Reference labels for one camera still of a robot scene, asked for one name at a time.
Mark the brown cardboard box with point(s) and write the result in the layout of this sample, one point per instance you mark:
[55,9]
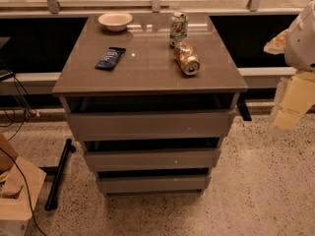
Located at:
[21,183]

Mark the grey drawer cabinet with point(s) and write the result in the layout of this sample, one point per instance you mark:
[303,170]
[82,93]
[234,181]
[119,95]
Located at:
[147,79]

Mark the black metal leg right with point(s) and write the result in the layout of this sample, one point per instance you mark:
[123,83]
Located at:
[243,109]

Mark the grey drawer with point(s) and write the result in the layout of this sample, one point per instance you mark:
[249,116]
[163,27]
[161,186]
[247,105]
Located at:
[153,184]
[151,160]
[89,127]

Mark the white bowl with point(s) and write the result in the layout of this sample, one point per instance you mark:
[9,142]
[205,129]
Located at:
[115,21]

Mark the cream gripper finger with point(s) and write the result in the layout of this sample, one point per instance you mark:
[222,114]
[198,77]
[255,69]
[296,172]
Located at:
[294,97]
[276,45]

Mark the lying orange soda can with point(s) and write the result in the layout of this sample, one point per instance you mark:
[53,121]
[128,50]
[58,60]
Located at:
[186,58]

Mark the black metal floor bar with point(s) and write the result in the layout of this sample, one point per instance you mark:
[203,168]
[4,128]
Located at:
[56,172]

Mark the metal window railing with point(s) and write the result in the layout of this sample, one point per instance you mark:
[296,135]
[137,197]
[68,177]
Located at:
[154,0]

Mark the dark blue snack bar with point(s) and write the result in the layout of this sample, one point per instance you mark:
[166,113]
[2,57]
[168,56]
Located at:
[110,59]

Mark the upright green white can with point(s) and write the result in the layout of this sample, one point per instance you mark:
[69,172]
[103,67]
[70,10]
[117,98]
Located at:
[178,27]

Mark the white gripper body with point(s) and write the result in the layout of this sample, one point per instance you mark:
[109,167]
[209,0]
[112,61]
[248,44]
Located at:
[301,46]

